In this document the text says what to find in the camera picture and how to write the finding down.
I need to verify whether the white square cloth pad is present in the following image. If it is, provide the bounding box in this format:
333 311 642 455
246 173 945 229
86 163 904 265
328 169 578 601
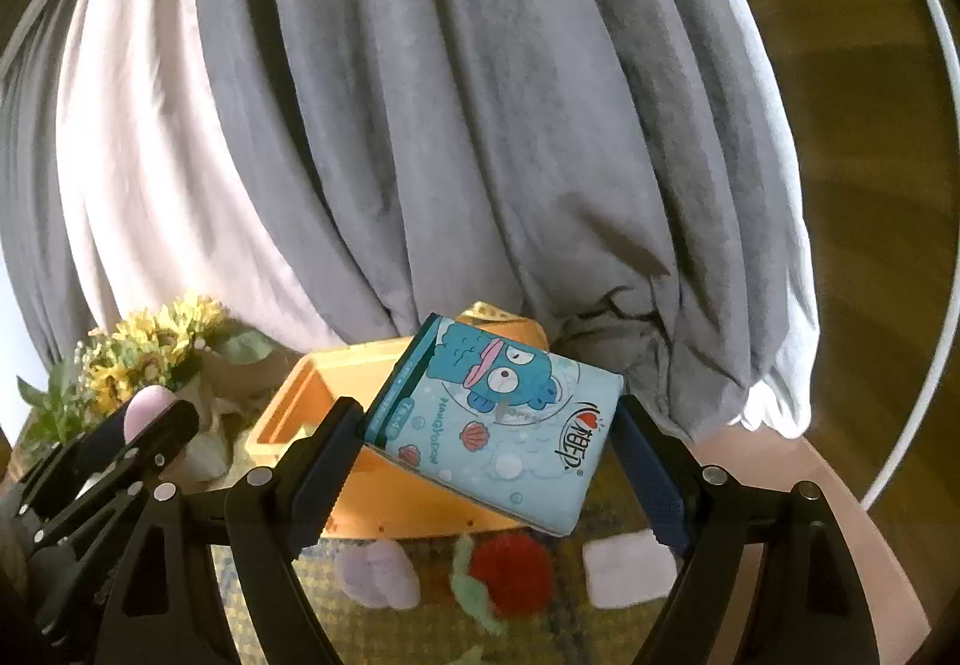
583 531 680 610

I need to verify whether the lilac plush piece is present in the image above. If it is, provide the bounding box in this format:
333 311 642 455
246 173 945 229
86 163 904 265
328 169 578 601
335 539 419 610

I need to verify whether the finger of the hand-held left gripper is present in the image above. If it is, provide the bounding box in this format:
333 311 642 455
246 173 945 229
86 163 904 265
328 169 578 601
13 401 201 512
28 453 172 565

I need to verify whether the grey and white curtain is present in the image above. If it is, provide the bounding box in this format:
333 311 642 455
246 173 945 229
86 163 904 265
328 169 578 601
0 0 822 445

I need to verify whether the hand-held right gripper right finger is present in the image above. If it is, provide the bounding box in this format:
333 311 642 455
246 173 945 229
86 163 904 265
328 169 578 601
611 395 875 665

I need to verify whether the yellow plastic box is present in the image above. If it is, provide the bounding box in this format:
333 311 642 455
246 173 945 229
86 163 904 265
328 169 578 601
246 301 557 541

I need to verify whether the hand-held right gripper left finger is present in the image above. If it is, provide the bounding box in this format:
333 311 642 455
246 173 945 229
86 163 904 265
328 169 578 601
97 397 366 665

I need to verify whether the yellow woven mat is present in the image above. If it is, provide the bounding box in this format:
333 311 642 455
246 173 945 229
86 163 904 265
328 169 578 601
210 462 676 665

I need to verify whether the blue cartoon tissue packet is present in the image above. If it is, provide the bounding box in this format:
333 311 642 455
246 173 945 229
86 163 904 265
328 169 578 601
360 312 627 537

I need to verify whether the pink soft ball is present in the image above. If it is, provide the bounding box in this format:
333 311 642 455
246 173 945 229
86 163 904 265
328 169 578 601
124 389 178 445

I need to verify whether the sunflower bouquet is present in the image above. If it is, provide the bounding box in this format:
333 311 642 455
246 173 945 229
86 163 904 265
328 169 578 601
15 293 278 486

